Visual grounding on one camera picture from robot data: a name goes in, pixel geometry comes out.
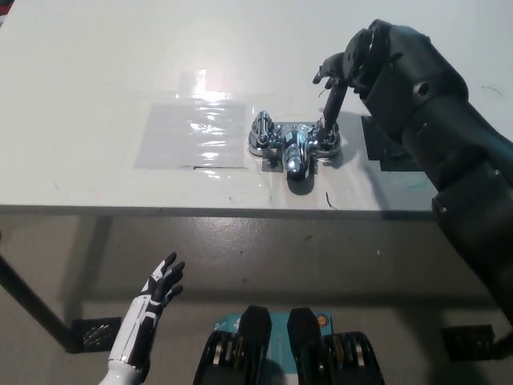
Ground chrome faucet lever handle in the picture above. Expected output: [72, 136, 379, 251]
[250, 110, 274, 144]
[314, 114, 341, 148]

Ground black teal robot torso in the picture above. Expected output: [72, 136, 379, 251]
[193, 305, 386, 385]

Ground black tape square patch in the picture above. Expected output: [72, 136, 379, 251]
[360, 114, 422, 172]

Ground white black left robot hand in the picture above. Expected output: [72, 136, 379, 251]
[107, 251, 187, 368]

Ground black table foot plate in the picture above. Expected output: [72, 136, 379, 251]
[66, 316, 123, 355]
[439, 324, 496, 359]

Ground chrome faucet body with spout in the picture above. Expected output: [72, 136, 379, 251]
[247, 122, 344, 184]

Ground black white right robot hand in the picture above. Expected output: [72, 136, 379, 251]
[311, 28, 377, 133]

